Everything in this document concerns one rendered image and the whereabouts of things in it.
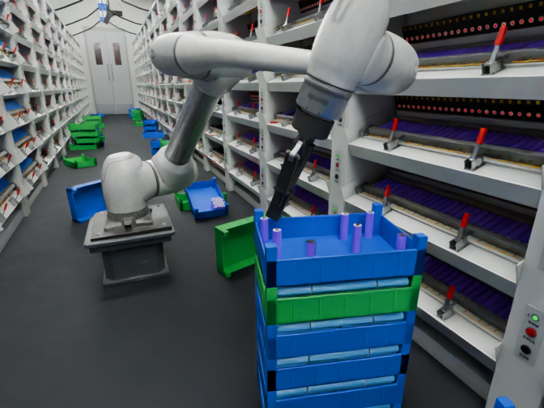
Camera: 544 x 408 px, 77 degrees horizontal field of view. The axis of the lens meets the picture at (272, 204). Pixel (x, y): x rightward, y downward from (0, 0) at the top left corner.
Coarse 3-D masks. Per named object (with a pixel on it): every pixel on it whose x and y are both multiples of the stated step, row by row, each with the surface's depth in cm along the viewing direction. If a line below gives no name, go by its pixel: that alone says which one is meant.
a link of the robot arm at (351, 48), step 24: (336, 0) 54; (360, 0) 52; (384, 0) 53; (336, 24) 54; (360, 24) 53; (384, 24) 54; (312, 48) 58; (336, 48) 54; (360, 48) 54; (384, 48) 57; (312, 72) 58; (336, 72) 56; (360, 72) 57; (384, 72) 62
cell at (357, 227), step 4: (356, 224) 71; (360, 224) 72; (356, 228) 71; (360, 228) 71; (352, 232) 72; (356, 232) 71; (360, 232) 71; (352, 236) 72; (356, 236) 72; (360, 236) 72; (352, 240) 73; (356, 240) 72; (360, 240) 72; (352, 244) 73; (356, 244) 72; (352, 248) 73; (356, 248) 72; (352, 252) 73; (356, 252) 73
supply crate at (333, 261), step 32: (256, 224) 75; (288, 224) 79; (320, 224) 81; (352, 224) 82; (384, 224) 79; (288, 256) 72; (320, 256) 61; (352, 256) 62; (384, 256) 63; (416, 256) 64
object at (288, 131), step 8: (288, 104) 179; (272, 112) 176; (280, 112) 176; (272, 120) 177; (272, 128) 172; (280, 128) 163; (288, 128) 156; (288, 136) 159; (296, 136) 151; (320, 144) 135; (328, 144) 129
